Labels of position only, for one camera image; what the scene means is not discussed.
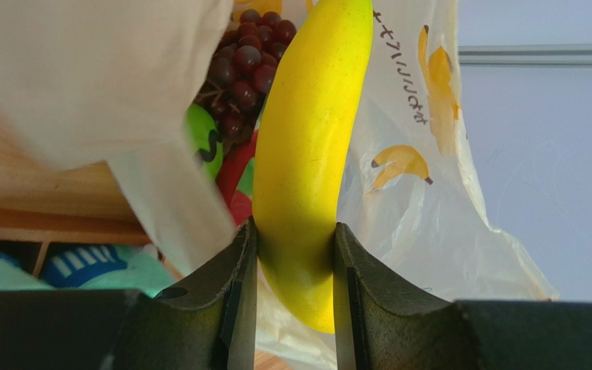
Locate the right aluminium frame post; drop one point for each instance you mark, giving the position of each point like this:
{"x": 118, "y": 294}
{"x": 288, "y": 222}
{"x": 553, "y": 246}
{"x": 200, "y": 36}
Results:
{"x": 570, "y": 55}

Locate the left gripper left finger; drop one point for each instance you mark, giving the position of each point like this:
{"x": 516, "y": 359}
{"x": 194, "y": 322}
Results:
{"x": 205, "y": 321}

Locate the yellow banana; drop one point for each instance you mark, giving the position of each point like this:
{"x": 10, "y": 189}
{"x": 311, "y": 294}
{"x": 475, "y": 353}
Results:
{"x": 302, "y": 146}

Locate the small green watermelon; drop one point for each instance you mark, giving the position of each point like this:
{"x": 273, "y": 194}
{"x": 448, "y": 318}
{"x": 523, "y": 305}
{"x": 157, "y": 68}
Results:
{"x": 199, "y": 125}

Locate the wooden divided tray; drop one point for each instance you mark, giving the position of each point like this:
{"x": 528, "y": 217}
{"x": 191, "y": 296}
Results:
{"x": 47, "y": 229}

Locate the red dragon fruit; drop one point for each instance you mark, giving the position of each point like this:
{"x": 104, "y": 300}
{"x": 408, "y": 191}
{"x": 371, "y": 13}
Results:
{"x": 235, "y": 179}

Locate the dark red grape bunch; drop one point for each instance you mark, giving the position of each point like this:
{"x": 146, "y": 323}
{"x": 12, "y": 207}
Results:
{"x": 242, "y": 71}

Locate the banana print plastic bag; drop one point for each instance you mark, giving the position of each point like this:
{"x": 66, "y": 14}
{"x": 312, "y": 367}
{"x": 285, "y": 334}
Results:
{"x": 84, "y": 81}

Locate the teal blue white sock roll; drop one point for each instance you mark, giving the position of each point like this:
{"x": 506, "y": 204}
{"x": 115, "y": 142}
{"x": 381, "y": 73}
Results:
{"x": 107, "y": 266}

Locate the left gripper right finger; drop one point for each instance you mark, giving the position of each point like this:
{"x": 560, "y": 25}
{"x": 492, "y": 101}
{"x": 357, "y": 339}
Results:
{"x": 382, "y": 321}

